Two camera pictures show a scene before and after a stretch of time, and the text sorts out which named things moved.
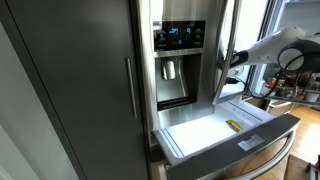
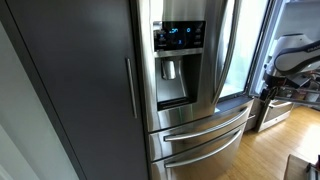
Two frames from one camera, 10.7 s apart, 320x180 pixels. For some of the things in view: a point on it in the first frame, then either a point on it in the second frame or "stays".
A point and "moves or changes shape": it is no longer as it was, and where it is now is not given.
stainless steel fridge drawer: (191, 151) moves or changes shape
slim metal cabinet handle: (132, 89) stays
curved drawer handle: (281, 161) to (208, 131)
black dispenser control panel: (179, 34) stays
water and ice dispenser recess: (177, 80) stays
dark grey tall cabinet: (74, 54) stays
